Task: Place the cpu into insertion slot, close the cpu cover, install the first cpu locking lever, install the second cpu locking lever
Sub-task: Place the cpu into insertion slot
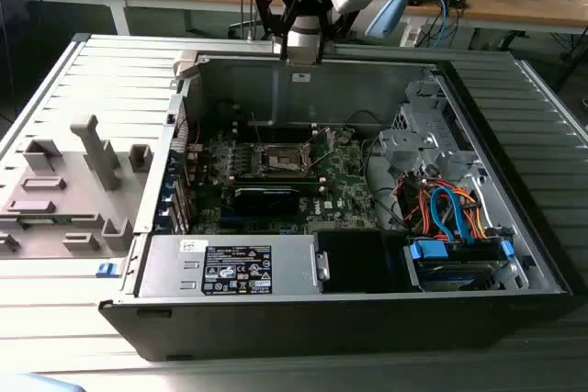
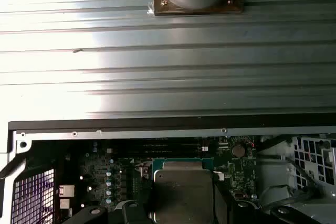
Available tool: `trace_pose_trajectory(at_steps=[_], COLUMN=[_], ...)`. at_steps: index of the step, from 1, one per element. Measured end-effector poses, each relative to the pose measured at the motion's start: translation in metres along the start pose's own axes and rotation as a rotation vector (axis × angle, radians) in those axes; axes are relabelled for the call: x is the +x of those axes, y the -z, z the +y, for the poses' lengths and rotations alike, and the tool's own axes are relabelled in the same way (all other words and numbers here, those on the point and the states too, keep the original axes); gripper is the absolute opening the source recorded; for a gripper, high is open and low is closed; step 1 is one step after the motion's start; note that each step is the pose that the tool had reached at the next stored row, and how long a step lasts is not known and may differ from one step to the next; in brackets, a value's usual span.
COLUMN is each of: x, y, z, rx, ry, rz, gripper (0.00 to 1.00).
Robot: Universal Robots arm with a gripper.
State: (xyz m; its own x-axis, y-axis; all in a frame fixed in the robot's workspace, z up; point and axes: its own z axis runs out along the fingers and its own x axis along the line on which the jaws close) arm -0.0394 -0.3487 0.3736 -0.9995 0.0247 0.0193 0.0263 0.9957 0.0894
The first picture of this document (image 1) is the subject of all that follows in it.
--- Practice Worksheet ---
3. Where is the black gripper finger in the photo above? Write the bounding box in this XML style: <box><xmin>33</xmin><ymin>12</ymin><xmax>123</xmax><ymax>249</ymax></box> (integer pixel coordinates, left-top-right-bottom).
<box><xmin>314</xmin><ymin>8</ymin><xmax>335</xmax><ymax>64</ymax></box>
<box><xmin>254</xmin><ymin>0</ymin><xmax>300</xmax><ymax>62</ymax></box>

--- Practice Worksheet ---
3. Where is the metal socket cover frame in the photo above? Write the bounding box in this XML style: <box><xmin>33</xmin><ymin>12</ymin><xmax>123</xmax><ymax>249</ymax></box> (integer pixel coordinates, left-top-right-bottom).
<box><xmin>304</xmin><ymin>127</ymin><xmax>340</xmax><ymax>169</ymax></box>

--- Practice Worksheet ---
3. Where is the thin wire locking lever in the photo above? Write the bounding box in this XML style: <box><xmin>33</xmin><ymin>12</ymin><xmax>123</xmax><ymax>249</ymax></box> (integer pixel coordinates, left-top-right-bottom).
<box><xmin>250</xmin><ymin>111</ymin><xmax>264</xmax><ymax>150</ymax></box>

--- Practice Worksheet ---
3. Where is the CPU socket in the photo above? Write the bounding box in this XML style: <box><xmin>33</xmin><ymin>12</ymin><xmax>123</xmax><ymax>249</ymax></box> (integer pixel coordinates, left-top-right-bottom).
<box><xmin>260</xmin><ymin>141</ymin><xmax>316</xmax><ymax>178</ymax></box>

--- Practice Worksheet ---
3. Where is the pale blue teach pendant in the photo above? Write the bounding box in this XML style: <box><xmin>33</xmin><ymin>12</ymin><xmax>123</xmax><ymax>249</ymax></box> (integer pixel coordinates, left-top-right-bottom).
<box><xmin>365</xmin><ymin>0</ymin><xmax>414</xmax><ymax>39</ymax></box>

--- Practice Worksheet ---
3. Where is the beige case latch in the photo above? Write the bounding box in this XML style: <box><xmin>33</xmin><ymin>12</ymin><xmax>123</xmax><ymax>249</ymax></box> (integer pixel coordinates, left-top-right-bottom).
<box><xmin>173</xmin><ymin>50</ymin><xmax>207</xmax><ymax>82</ymax></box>

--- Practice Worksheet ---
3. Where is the metal drive cage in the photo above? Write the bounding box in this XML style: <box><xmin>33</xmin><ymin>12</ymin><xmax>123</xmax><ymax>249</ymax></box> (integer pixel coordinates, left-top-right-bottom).
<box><xmin>377</xmin><ymin>79</ymin><xmax>463</xmax><ymax>174</ymax></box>

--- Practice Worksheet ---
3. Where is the green motherboard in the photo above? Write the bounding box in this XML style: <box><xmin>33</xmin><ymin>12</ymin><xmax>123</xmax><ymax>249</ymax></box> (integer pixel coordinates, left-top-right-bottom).
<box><xmin>187</xmin><ymin>125</ymin><xmax>391</xmax><ymax>236</ymax></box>

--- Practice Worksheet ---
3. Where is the black graphics card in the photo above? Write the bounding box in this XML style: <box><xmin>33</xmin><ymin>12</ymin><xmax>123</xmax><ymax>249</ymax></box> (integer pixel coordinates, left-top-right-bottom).
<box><xmin>219</xmin><ymin>185</ymin><xmax>300</xmax><ymax>230</ymax></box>

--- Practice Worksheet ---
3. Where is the grey parts rack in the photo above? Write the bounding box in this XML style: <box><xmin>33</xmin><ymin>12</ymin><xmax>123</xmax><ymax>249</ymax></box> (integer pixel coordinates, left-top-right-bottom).
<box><xmin>0</xmin><ymin>114</ymin><xmax>155</xmax><ymax>261</ymax></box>

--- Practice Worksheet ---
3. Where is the hard disk in blue carrier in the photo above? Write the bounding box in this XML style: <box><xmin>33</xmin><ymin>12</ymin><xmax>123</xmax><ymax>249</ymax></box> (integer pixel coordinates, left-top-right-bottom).
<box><xmin>404</xmin><ymin>236</ymin><xmax>516</xmax><ymax>293</ymax></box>

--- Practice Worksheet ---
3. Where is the grey power supply unit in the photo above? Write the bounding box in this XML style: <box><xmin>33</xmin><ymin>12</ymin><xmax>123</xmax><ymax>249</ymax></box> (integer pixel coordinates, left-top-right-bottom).
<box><xmin>136</xmin><ymin>234</ymin><xmax>332</xmax><ymax>300</ymax></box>

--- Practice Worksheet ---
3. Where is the black open PC case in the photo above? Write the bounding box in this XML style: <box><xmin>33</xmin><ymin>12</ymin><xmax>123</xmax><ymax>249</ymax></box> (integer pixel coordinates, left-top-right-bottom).
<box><xmin>98</xmin><ymin>48</ymin><xmax>575</xmax><ymax>363</ymax></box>

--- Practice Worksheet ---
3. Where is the blue network cable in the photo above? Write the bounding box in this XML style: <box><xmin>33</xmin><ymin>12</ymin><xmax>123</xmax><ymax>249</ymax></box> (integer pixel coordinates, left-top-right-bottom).
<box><xmin>435</xmin><ymin>0</ymin><xmax>456</xmax><ymax>40</ymax></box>

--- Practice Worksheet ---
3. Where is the blue flat wire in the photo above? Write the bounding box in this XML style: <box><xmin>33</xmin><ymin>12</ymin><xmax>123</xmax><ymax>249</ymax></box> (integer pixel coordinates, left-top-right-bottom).
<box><xmin>428</xmin><ymin>182</ymin><xmax>479</xmax><ymax>245</ymax></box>

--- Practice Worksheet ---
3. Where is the orange wire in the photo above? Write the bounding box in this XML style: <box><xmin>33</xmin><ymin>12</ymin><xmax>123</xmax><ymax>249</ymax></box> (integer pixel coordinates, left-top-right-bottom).
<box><xmin>396</xmin><ymin>174</ymin><xmax>492</xmax><ymax>242</ymax></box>

